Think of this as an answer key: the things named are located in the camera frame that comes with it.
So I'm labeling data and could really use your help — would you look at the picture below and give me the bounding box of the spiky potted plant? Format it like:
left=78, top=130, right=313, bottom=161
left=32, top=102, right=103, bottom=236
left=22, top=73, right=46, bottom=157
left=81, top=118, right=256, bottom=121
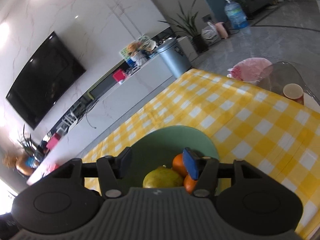
left=17, top=124, right=40, bottom=155

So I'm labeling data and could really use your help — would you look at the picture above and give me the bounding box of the tall potted plant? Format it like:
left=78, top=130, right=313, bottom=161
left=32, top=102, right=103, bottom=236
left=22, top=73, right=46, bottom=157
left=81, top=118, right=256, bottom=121
left=159, top=0, right=209, bottom=53

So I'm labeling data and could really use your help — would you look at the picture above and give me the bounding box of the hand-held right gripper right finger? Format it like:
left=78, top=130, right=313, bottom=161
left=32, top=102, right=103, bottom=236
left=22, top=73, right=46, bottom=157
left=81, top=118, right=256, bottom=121
left=182, top=147, right=272, bottom=197

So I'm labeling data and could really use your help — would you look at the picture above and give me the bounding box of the silver trash can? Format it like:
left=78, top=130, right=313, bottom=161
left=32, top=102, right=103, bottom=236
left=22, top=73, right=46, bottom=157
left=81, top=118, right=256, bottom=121
left=156, top=38, right=192, bottom=78

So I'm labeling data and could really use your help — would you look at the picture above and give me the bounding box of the orange and blue bag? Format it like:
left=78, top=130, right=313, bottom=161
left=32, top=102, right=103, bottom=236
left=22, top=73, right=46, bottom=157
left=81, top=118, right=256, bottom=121
left=2, top=152, right=38, bottom=175

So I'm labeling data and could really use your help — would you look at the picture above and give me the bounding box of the white router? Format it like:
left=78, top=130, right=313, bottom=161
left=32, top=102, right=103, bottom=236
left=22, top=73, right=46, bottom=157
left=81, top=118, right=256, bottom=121
left=61, top=112, right=77, bottom=130

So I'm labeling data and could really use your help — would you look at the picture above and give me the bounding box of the red box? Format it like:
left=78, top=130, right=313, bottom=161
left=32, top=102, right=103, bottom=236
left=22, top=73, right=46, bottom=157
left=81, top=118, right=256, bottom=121
left=112, top=70, right=125, bottom=84

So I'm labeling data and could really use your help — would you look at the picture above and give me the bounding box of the paper cup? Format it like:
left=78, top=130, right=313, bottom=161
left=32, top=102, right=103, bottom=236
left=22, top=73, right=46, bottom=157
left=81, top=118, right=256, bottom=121
left=282, top=83, right=305, bottom=105

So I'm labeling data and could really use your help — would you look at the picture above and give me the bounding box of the mandarin orange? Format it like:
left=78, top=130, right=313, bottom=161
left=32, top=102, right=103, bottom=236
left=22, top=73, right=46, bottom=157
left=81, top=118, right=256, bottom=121
left=183, top=174, right=199, bottom=194
left=172, top=153, right=189, bottom=178

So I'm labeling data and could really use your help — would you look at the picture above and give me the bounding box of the teddy bear bouquet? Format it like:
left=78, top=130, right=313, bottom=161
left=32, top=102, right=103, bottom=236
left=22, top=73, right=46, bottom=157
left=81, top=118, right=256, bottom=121
left=126, top=41, right=147, bottom=67

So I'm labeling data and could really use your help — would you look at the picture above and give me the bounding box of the black cable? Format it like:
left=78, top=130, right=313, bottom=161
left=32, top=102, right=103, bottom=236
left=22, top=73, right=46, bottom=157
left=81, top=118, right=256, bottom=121
left=85, top=97, right=100, bottom=129

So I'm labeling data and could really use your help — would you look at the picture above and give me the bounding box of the white television cabinet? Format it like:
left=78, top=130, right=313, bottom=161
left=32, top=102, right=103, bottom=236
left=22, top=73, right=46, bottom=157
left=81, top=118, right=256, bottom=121
left=26, top=52, right=178, bottom=185

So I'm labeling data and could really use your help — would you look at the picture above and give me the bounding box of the yellow pear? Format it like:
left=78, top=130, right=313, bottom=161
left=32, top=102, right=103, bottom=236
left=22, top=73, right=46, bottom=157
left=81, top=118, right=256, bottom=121
left=142, top=165, right=185, bottom=188

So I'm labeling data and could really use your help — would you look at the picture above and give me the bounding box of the pink-red box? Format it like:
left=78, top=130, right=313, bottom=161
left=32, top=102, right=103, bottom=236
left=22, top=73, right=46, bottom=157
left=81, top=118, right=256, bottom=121
left=46, top=133, right=61, bottom=150

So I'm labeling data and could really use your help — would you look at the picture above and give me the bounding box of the black television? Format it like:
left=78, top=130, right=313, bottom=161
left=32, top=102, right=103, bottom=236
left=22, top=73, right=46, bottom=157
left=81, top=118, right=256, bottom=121
left=5, top=31, right=87, bottom=130

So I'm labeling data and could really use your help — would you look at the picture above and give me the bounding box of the blue water bottle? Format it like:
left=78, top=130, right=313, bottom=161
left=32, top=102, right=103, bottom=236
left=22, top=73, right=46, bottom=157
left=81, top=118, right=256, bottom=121
left=222, top=0, right=249, bottom=30

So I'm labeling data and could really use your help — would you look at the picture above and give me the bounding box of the green colander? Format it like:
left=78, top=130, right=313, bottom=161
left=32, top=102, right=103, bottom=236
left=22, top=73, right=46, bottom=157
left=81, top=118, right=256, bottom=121
left=130, top=126, right=220, bottom=195

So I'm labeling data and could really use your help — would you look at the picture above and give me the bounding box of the pink pig-shaped appliance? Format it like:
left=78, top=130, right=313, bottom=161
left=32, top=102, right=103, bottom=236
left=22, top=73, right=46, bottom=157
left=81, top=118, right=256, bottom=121
left=214, top=21, right=229, bottom=39

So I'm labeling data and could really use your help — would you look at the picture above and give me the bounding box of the white plastic bag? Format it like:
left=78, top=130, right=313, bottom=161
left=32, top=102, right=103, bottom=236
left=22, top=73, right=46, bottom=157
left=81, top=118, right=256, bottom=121
left=201, top=22, right=222, bottom=46

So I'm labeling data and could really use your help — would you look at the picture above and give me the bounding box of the transparent chair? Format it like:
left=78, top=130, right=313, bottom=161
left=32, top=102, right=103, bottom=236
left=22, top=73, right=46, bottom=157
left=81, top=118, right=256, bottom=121
left=259, top=61, right=320, bottom=98

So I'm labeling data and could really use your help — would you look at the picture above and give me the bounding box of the printed picture board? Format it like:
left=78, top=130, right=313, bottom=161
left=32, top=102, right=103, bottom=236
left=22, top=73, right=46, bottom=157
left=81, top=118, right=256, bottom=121
left=119, top=35, right=157, bottom=65

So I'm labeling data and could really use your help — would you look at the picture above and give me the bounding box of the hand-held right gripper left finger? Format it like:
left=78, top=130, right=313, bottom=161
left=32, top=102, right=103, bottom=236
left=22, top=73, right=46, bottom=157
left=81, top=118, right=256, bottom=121
left=45, top=147, right=133, bottom=197

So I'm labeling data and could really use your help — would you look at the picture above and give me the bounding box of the yellow checked tablecloth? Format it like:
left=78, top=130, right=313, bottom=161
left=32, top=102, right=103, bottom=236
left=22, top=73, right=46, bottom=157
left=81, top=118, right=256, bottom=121
left=81, top=69, right=320, bottom=235

